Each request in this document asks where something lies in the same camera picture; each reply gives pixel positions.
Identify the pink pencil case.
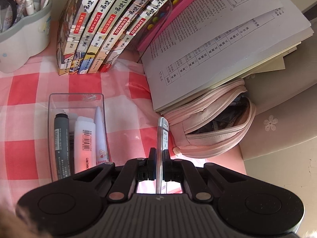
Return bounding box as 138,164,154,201
163,79,256,158

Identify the cream spine comic book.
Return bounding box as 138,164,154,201
77,0,132,74

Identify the red checkered tablecloth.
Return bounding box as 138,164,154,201
0,20,248,209

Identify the clear plastic organizer box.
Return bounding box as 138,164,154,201
48,93,110,181

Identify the pink abacus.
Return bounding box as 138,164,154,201
136,0,194,52

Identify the grey white pen holder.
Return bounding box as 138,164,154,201
0,1,53,73

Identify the purple cartoon pen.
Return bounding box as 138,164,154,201
94,106,109,165

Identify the black magnifying glass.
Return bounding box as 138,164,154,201
0,0,17,33

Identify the black grey marker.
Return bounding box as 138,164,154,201
54,112,74,179

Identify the white spine comic book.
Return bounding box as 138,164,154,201
89,0,168,73

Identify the orange cap pink highlighter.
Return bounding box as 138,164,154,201
74,116,96,173

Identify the pink spine comic book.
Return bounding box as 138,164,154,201
56,0,99,76

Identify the pink tube pen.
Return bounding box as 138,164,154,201
68,113,78,154

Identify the stack of printed papers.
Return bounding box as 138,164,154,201
142,0,313,112

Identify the striped spine comic book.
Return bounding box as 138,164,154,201
78,0,151,74

